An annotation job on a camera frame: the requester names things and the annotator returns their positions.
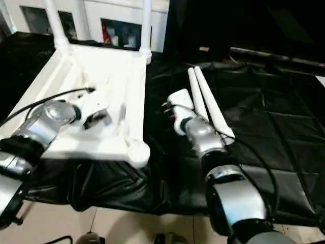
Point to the white plastic table top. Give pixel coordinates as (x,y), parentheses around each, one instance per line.
(106,76)

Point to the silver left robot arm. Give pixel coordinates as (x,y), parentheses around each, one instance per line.
(43,122)

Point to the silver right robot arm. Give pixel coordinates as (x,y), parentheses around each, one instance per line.
(215,147)

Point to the black work mat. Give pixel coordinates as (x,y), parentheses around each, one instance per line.
(177,165)

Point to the small yellow label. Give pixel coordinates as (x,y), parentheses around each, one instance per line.
(203,48)

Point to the red package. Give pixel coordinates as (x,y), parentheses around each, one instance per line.
(106,34)

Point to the large black box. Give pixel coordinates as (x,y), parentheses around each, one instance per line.
(198,25)

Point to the white glass-door cabinet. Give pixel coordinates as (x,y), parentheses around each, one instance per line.
(83,15)

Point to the dark robot left foot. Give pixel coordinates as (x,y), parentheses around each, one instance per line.
(90,239)

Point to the silver metal bar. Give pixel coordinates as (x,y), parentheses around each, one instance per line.
(279,57)

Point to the white pole teal bands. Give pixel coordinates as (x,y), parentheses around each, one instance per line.
(8,20)

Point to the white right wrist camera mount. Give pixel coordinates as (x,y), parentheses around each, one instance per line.
(182,101)

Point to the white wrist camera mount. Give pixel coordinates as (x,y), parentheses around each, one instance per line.
(182,101)
(96,101)

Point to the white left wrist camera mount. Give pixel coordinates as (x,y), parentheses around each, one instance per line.
(96,101)

